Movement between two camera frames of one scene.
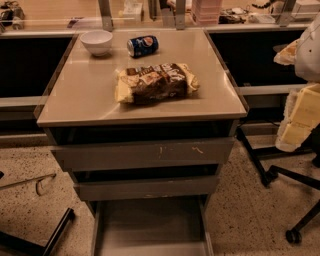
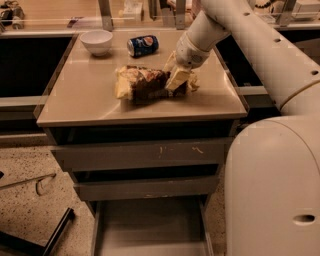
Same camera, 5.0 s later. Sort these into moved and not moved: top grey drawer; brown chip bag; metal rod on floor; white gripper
Moved: white gripper
Not moved: top grey drawer; brown chip bag; metal rod on floor
